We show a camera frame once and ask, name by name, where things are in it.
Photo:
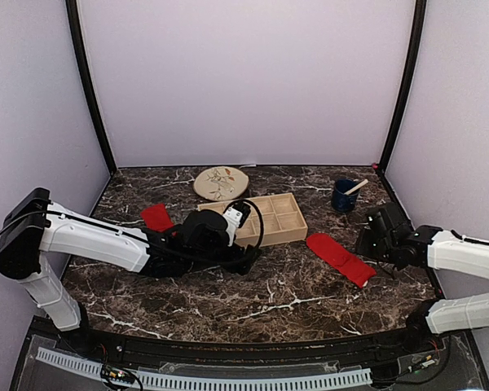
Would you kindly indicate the left black frame post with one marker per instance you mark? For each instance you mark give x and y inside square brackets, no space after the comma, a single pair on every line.
[79,49]

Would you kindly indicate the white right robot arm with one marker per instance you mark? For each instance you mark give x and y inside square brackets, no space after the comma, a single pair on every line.
[433,248]

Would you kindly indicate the wooden stick in mug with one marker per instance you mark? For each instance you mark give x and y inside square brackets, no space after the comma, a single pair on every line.
[356,187]

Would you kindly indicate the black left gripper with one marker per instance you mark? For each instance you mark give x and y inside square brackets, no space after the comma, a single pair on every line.
[247,260]

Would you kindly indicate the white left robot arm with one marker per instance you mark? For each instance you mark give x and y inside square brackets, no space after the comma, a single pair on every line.
[38,225]

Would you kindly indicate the red sock near left arm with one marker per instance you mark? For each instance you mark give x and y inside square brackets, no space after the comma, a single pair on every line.
[156,218]

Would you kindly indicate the right black frame post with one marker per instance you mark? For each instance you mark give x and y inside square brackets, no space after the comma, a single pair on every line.
[414,44]

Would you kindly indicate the dark blue mug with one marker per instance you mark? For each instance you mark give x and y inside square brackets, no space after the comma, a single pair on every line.
[341,202]

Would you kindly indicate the red sock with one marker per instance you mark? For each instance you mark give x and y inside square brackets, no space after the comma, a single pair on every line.
[349,265]

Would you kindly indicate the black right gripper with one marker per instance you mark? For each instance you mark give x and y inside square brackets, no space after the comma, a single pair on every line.
[363,244]

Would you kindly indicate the wooden compartment tray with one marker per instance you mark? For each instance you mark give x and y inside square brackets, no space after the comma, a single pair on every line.
[283,222]

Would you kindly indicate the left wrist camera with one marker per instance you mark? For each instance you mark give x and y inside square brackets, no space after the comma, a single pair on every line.
[236,214]

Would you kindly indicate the white slotted cable duct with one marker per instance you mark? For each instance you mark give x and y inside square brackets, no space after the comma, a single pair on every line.
[150,380]

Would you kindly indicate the black frame post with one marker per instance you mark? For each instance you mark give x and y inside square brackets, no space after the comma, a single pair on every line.
[79,49]
[414,44]

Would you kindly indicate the floral ceramic plate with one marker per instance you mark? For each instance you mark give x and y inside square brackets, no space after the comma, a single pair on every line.
[221,183]

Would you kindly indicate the black front rail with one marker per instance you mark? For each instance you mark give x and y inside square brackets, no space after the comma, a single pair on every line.
[137,350]

